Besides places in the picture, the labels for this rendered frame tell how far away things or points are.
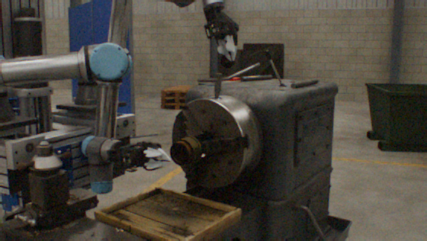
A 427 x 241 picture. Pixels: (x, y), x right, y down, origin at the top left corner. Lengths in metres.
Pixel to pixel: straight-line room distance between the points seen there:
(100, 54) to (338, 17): 10.29
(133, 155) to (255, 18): 10.58
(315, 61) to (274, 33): 1.35
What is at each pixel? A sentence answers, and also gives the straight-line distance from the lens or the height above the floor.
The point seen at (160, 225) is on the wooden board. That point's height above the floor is 0.89.
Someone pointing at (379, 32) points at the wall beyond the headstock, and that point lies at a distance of 11.34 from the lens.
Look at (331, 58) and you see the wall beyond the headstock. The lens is 11.35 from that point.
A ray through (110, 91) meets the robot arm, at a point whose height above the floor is 1.26.
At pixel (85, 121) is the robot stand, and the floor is 1.09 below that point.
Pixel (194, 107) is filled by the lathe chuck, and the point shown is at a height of 1.20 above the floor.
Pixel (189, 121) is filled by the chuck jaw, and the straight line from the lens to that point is 1.40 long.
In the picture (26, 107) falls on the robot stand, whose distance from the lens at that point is 1.75.
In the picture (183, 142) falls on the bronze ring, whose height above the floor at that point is 1.11.
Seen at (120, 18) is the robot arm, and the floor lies 1.54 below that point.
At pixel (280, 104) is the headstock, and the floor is 1.22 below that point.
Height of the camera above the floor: 1.41
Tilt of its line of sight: 10 degrees down
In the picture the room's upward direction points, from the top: straight up
